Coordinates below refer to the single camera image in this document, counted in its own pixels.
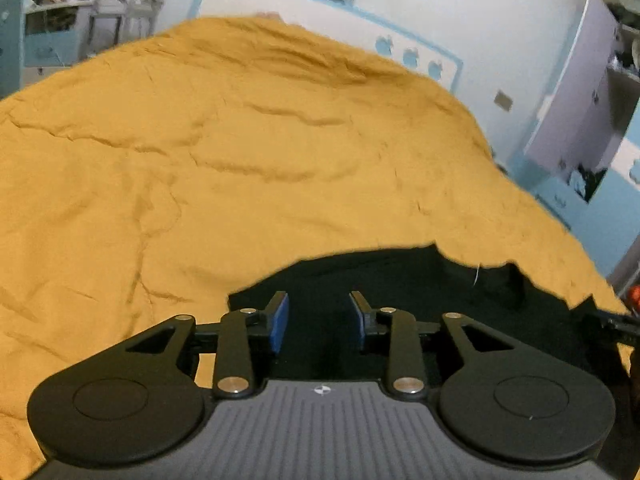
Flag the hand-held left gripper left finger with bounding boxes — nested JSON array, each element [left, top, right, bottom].
[[85, 291, 290, 400]]

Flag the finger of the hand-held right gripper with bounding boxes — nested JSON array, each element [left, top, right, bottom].
[[582, 309, 640, 347]]

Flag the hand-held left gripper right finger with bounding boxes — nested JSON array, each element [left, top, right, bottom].
[[348, 290, 552, 400]]

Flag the black long-sleeve sweater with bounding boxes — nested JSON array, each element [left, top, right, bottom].
[[227, 242, 632, 387]]

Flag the dark clothes in wardrobe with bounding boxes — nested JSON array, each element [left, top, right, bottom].
[[569, 161, 609, 204]]

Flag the blue drawer cabinet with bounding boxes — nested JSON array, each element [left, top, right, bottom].
[[529, 174, 592, 232]]

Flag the mustard yellow quilt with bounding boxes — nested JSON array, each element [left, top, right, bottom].
[[0, 16, 634, 480]]

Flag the white wardrobe door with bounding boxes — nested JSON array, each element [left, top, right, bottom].
[[522, 0, 622, 177]]

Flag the white and blue headboard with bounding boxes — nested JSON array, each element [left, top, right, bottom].
[[189, 0, 464, 94]]

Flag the blue and white desk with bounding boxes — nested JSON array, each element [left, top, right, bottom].
[[22, 0, 94, 69]]

